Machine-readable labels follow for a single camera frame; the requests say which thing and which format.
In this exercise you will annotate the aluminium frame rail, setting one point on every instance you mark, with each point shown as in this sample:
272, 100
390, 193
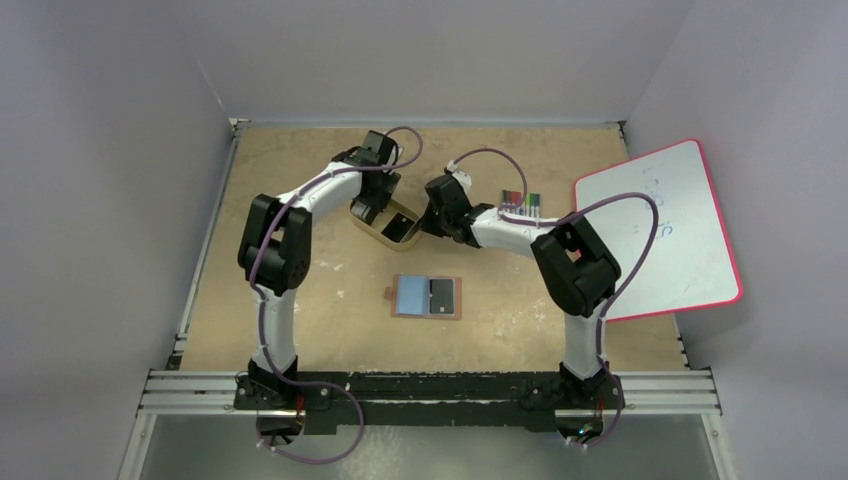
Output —
208, 393

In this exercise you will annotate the pink framed whiteboard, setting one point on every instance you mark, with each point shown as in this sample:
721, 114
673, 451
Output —
691, 264

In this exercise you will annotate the beige oval plastic tray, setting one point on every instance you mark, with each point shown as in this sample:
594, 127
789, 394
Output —
372, 222

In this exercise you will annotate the pink leather card holder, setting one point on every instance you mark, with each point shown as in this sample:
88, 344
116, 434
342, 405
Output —
408, 296

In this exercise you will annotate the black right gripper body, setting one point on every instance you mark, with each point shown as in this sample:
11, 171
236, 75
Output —
435, 218

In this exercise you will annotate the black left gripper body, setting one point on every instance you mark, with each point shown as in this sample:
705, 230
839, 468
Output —
374, 200

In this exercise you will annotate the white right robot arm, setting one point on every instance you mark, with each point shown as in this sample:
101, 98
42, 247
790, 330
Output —
578, 270

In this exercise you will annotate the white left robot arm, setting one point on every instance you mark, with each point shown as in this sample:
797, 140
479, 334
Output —
276, 246

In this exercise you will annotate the pack of coloured markers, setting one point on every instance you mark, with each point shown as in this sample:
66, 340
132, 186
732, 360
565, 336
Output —
514, 202

